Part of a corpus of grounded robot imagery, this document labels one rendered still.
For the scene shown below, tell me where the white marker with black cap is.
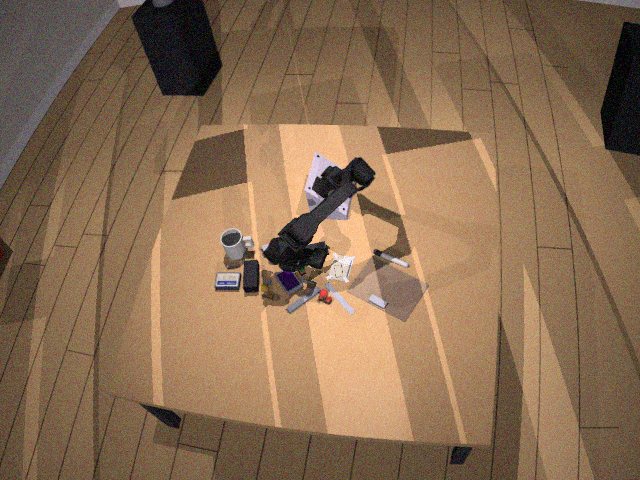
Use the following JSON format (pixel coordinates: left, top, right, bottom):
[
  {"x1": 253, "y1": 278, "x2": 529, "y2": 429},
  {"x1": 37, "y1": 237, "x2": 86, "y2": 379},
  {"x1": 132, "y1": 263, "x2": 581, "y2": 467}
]
[{"x1": 374, "y1": 249, "x2": 409, "y2": 268}]

